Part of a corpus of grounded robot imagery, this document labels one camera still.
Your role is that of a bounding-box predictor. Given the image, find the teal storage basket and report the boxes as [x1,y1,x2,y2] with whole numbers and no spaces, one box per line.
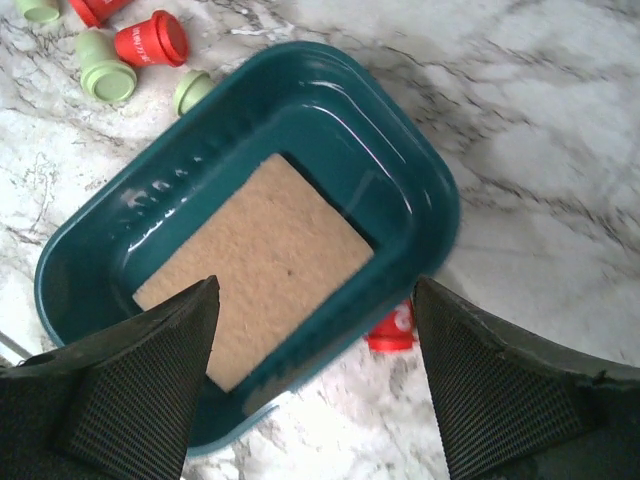
[34,41,460,457]

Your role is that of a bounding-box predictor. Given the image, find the green capsule beside basket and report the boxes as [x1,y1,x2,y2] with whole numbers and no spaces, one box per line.
[173,70,215,116]

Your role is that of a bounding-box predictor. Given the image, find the green capsule lower left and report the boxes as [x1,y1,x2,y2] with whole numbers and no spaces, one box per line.
[14,0,60,23]

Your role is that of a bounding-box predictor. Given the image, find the green capsule lower middle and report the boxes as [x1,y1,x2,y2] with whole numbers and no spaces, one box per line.
[75,29,137,104]

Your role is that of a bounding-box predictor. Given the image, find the red capsule lower right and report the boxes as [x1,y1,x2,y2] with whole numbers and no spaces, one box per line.
[114,10,189,67]

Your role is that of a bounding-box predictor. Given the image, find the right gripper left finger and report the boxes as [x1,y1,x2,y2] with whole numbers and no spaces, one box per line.
[1,276,220,479]

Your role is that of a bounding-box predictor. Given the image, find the red capsule by basket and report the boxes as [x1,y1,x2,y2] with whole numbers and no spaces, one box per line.
[366,299,416,354]

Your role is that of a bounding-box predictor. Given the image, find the red capsule lower middle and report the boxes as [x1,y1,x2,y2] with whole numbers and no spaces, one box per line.
[69,0,131,27]

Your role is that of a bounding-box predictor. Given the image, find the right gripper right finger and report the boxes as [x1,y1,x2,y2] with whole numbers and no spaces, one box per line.
[413,277,639,479]

